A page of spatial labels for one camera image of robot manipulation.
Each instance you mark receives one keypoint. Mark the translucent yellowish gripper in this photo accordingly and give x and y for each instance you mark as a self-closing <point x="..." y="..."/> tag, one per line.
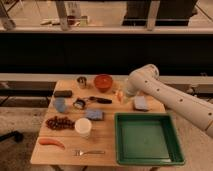
<point x="126" y="99"/>

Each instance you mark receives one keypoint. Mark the red yellow apple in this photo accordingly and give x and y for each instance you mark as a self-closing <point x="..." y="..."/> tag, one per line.
<point x="119" y="96"/>

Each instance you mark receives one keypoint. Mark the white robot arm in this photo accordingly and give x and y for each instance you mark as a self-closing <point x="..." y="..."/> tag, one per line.
<point x="193" y="109"/>

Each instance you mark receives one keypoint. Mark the red orange bowl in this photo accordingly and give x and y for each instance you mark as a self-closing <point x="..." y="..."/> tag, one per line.
<point x="103" y="82"/>

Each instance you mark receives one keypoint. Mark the blue sponge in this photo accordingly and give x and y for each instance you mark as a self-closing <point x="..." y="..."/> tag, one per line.
<point x="94" y="115"/>

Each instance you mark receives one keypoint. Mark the green plastic tray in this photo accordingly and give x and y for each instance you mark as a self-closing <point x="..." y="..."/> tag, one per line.
<point x="146" y="140"/>

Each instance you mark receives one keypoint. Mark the small metal cup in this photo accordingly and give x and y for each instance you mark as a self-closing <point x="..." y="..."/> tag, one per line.
<point x="82" y="82"/>

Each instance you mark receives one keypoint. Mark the small dark round tin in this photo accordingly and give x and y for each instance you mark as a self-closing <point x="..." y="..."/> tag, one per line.
<point x="79" y="104"/>

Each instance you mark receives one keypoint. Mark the white paper cup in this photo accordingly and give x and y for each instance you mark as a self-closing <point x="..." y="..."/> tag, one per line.
<point x="83" y="127"/>

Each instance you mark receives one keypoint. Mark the wooden table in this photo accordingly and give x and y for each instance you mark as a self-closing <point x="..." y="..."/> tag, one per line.
<point x="102" y="135"/>

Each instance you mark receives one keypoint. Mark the black rectangular block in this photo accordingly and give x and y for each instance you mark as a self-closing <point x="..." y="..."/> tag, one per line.
<point x="63" y="93"/>

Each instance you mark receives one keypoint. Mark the bunch of dark grapes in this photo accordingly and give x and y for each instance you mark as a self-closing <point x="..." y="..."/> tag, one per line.
<point x="59" y="123"/>

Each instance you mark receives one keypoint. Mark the silver fork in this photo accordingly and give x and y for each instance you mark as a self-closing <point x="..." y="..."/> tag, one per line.
<point x="80" y="152"/>

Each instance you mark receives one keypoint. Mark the black handled tool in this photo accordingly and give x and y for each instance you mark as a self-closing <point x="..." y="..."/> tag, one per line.
<point x="100" y="100"/>

